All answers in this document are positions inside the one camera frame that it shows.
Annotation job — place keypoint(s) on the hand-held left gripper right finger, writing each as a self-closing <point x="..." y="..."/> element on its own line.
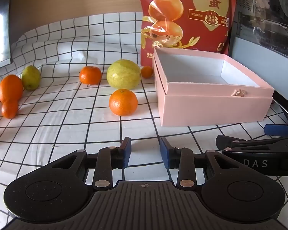
<point x="164" y="157"/>

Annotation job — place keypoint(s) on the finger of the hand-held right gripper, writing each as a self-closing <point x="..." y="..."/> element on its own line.
<point x="278" y="129"/>
<point x="226" y="141"/>

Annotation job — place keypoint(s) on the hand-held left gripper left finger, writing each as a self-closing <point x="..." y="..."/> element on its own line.
<point x="126" y="152"/>

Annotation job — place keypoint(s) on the pink cardboard box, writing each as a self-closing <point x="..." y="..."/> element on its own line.
<point x="206" y="109"/>

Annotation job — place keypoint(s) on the medium orange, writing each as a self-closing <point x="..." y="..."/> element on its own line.
<point x="123" y="102"/>

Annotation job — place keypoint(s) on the large yellow-green citrus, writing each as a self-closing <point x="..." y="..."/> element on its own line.
<point x="123" y="74"/>

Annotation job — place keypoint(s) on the small round orange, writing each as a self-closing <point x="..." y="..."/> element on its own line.
<point x="146" y="72"/>

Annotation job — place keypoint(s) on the deep orange mandarin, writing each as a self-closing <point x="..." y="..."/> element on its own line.
<point x="90" y="75"/>

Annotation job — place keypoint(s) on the yellow-green pear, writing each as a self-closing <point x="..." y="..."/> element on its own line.
<point x="31" y="77"/>

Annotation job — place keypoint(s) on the small oval orange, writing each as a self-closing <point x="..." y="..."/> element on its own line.
<point x="9" y="110"/>

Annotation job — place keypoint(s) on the large orange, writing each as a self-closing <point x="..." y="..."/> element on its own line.
<point x="10" y="88"/>

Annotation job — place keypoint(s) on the white black checked tablecloth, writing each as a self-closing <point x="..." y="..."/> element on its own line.
<point x="62" y="115"/>

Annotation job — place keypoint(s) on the black computer case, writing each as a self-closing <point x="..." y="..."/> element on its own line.
<point x="266" y="16"/>

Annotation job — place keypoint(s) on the red snack bag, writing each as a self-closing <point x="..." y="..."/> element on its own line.
<point x="206" y="4"/>

